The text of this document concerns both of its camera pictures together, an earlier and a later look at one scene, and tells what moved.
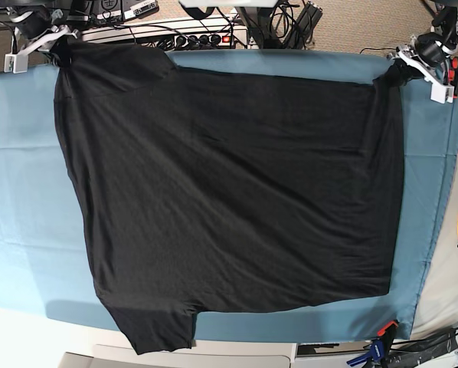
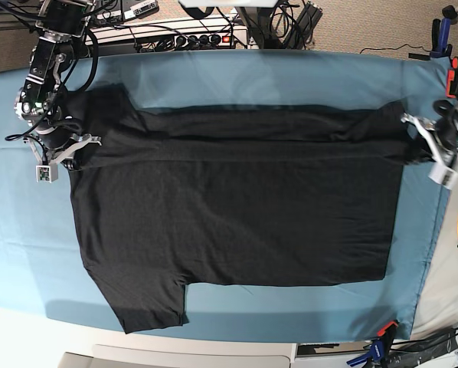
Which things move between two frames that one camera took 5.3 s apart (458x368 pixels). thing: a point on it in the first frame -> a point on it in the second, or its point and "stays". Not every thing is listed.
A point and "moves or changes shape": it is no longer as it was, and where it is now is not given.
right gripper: x=35 y=25 -> x=54 y=148
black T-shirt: x=205 y=191 moves or changes shape
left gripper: x=427 y=50 -> x=445 y=138
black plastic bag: x=410 y=353 stays
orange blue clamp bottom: x=381 y=348 stays
